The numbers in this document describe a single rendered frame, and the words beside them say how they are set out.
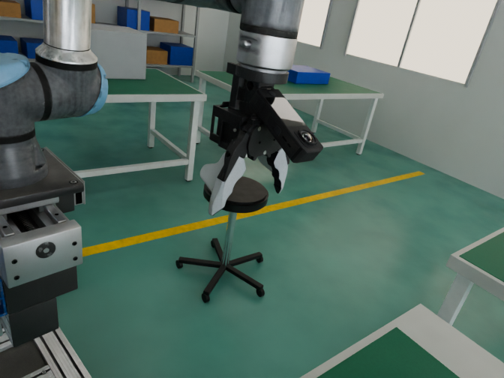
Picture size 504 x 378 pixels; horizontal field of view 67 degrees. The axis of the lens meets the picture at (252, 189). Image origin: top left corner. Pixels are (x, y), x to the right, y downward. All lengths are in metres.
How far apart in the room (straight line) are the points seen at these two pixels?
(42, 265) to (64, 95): 0.33
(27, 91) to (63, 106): 0.07
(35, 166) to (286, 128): 0.58
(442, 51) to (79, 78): 4.51
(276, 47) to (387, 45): 4.93
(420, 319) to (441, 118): 3.99
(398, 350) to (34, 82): 0.97
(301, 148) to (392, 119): 4.85
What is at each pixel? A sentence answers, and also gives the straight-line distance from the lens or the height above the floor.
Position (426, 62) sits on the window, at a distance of 5.11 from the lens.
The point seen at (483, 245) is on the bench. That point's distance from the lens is 1.70.
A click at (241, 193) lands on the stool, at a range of 1.95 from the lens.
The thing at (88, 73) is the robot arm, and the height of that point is 1.25.
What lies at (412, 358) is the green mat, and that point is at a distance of 1.04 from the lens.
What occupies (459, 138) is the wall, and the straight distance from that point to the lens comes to 4.92.
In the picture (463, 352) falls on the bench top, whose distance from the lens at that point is 1.14.
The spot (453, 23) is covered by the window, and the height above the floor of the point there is 1.56.
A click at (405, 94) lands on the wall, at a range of 5.22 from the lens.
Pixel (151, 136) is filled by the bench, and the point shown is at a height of 0.12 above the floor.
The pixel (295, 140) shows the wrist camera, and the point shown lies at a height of 1.29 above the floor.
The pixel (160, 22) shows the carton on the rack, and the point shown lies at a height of 0.93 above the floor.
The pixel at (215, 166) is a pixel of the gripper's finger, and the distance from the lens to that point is 0.54.
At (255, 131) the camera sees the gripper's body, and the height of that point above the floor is 1.28.
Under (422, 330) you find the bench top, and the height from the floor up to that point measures 0.75.
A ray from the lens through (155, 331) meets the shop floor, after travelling 1.95.
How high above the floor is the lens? 1.43
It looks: 26 degrees down
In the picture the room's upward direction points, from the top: 10 degrees clockwise
